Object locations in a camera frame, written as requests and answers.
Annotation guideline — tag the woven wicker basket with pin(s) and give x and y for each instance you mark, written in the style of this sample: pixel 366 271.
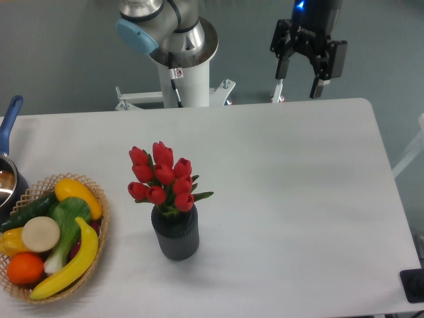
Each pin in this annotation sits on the woven wicker basket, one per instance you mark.
pixel 36 191

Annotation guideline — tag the orange fruit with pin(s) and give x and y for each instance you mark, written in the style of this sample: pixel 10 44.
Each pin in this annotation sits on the orange fruit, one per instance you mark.
pixel 25 268

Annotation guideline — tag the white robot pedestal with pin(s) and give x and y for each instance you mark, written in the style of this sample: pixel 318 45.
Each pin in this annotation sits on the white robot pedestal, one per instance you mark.
pixel 180 87

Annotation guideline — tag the yellow banana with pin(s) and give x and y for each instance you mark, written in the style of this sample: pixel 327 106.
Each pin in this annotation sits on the yellow banana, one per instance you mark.
pixel 74 269

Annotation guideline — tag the green cucumber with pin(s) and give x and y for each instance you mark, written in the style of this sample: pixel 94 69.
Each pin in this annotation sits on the green cucumber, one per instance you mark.
pixel 37 208

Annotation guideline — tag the red tulip bouquet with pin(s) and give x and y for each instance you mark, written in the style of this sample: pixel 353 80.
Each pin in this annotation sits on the red tulip bouquet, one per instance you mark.
pixel 166 183

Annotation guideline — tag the yellow squash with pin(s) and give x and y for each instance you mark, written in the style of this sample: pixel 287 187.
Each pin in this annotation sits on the yellow squash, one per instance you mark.
pixel 67 187

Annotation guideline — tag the yellow bell pepper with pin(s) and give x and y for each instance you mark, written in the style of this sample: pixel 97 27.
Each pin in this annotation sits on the yellow bell pepper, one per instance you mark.
pixel 12 243

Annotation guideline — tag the dark grey ribbed vase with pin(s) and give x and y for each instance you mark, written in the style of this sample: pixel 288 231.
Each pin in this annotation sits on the dark grey ribbed vase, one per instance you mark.
pixel 177 240

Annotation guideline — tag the black device at edge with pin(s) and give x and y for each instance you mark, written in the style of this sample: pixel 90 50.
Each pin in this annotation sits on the black device at edge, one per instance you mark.
pixel 412 282

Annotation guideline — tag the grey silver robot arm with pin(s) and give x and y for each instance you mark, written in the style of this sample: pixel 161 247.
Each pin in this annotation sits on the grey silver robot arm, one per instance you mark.
pixel 182 43

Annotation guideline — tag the white frame at right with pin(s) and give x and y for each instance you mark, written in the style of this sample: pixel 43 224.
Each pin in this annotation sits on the white frame at right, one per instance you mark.
pixel 411 151

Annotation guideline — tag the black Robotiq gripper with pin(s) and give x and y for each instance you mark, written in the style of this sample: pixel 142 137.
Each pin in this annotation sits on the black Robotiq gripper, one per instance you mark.
pixel 312 22

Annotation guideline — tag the green bok choy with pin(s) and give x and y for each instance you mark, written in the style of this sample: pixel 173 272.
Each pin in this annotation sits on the green bok choy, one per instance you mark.
pixel 64 214

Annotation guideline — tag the beige round slice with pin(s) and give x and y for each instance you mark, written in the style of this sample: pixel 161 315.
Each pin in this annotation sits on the beige round slice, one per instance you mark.
pixel 40 234

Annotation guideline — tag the blue handled saucepan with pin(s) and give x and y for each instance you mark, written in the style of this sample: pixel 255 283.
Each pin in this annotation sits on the blue handled saucepan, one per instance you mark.
pixel 13 184

